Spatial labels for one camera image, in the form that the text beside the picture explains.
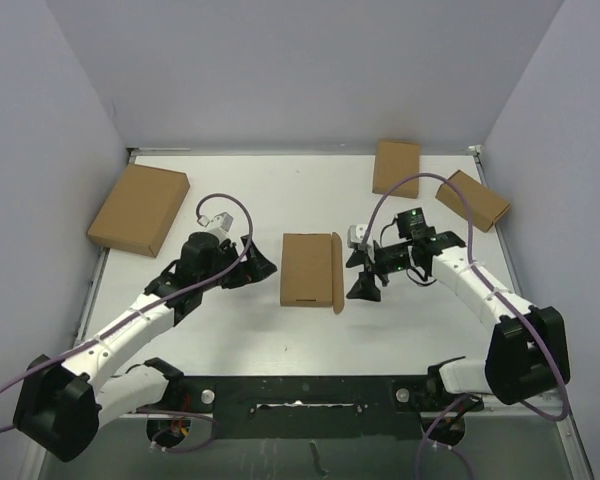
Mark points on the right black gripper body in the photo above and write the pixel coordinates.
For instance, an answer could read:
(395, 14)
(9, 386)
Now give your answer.
(391, 258)

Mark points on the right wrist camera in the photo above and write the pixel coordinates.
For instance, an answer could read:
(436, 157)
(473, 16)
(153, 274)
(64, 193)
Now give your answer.
(355, 238)

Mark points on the upright folded cardboard box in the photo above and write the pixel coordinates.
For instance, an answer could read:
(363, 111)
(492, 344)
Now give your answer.
(394, 161)

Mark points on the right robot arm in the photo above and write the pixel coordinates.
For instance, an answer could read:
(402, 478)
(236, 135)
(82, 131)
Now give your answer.
(528, 352)

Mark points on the aluminium table frame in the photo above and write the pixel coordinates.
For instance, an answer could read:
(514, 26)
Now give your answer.
(246, 332)

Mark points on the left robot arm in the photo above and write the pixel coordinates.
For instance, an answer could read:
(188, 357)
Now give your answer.
(64, 403)

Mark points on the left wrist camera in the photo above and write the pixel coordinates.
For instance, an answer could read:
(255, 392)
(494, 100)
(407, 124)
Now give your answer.
(219, 225)

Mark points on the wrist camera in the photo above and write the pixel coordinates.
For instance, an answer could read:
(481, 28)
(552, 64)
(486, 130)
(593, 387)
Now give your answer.
(355, 238)
(219, 225)

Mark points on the brown cardboard box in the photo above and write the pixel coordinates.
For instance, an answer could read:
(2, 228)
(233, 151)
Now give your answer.
(312, 271)

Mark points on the large folded cardboard box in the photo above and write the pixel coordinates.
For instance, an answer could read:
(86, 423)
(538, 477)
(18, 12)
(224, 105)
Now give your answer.
(140, 210)

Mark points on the small folded cardboard box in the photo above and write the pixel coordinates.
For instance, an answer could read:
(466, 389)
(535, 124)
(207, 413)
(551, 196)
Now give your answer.
(487, 207)

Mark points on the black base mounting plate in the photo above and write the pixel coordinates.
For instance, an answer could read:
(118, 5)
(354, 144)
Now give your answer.
(308, 407)

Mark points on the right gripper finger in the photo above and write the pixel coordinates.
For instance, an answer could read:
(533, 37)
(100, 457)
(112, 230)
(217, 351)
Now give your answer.
(364, 288)
(359, 257)

